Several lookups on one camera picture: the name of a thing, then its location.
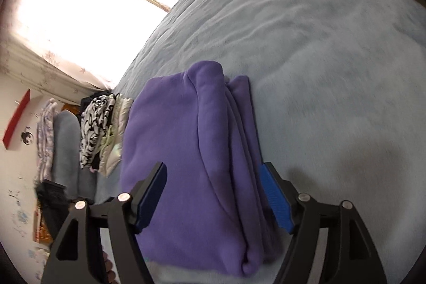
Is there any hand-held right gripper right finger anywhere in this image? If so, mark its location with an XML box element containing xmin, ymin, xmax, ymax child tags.
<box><xmin>259</xmin><ymin>162</ymin><xmax>388</xmax><ymax>284</ymax></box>

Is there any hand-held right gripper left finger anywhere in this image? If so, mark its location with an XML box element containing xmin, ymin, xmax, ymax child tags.
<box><xmin>42</xmin><ymin>162</ymin><xmax>167</xmax><ymax>284</ymax></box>

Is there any purple zip hoodie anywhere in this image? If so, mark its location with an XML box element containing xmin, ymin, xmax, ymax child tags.
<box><xmin>120</xmin><ymin>60</ymin><xmax>283</xmax><ymax>278</ymax></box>

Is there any light green garment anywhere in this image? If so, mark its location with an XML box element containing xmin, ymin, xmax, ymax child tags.
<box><xmin>101</xmin><ymin>127</ymin><xmax>117</xmax><ymax>155</ymax></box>

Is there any white puffer jacket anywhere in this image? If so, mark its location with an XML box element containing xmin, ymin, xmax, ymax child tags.
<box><xmin>100</xmin><ymin>98</ymin><xmax>134</xmax><ymax>176</ymax></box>

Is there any black and white printed garment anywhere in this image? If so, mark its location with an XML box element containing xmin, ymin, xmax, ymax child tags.
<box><xmin>79</xmin><ymin>94</ymin><xmax>117</xmax><ymax>171</ymax></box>

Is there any blue-grey folded blanket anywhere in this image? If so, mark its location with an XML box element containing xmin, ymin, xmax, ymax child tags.
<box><xmin>51</xmin><ymin>111</ymin><xmax>97</xmax><ymax>205</ymax></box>

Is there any black plastic stool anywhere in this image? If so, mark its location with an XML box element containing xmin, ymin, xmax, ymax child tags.
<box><xmin>34</xmin><ymin>180</ymin><xmax>67</xmax><ymax>238</ymax></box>

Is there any orange wooden cabinet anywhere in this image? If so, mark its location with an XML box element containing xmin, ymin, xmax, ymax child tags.
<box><xmin>35</xmin><ymin>207</ymin><xmax>50</xmax><ymax>243</ymax></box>

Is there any crumpled black clothing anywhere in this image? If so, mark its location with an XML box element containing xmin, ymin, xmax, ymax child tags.
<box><xmin>81</xmin><ymin>92</ymin><xmax>110</xmax><ymax>105</ymax></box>

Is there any floral folded blanket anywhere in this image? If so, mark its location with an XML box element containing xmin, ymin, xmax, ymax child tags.
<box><xmin>33</xmin><ymin>98</ymin><xmax>60</xmax><ymax>185</ymax></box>

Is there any grey-blue fleece bed blanket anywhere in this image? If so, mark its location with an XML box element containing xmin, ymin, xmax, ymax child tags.
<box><xmin>78</xmin><ymin>0</ymin><xmax>426</xmax><ymax>284</ymax></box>

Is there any floral sheer curtain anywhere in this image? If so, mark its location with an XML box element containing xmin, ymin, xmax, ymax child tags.
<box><xmin>0</xmin><ymin>0</ymin><xmax>260</xmax><ymax>92</ymax></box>

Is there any red wall shelf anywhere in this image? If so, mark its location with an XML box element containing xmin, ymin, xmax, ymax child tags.
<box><xmin>2</xmin><ymin>89</ymin><xmax>31</xmax><ymax>150</ymax></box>

